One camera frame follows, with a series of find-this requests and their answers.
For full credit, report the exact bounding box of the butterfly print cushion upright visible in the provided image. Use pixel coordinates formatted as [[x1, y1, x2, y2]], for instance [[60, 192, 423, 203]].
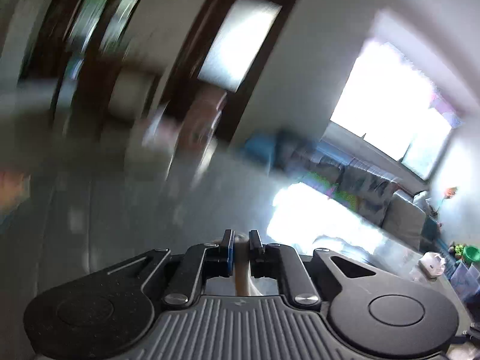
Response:
[[334, 166, 399, 227]]

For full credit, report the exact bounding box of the cream knit garment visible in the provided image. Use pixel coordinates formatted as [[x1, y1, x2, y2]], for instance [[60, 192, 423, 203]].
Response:
[[204, 233, 278, 297]]

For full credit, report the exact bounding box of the green plastic bowl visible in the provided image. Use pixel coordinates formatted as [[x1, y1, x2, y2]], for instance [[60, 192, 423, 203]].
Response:
[[462, 245, 480, 264]]

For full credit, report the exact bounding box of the blue sofa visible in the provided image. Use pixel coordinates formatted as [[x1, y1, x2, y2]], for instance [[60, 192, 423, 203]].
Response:
[[241, 130, 448, 253]]

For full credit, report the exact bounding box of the pink white tissue pack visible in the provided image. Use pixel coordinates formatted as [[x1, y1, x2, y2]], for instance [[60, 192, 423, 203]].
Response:
[[417, 252, 446, 279]]

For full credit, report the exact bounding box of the window with frame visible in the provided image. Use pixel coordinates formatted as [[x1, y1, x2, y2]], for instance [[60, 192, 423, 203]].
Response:
[[330, 39, 461, 180]]

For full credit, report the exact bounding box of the plain beige cushion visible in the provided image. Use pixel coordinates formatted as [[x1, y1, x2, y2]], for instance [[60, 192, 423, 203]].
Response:
[[382, 189, 426, 251]]

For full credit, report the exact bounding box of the pink cartoon face bottle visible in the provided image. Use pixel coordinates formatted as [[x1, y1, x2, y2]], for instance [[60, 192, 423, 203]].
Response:
[[176, 85, 227, 153]]

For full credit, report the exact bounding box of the clear plastic storage box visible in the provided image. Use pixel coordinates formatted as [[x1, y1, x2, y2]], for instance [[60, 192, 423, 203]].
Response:
[[450, 262, 479, 303]]

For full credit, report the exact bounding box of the grey star quilted table cover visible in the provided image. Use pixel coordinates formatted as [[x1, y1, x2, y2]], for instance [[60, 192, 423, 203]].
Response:
[[0, 145, 474, 308]]

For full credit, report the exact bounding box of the dark wooden door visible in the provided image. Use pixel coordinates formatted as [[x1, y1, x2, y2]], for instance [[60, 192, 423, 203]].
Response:
[[161, 0, 297, 141]]

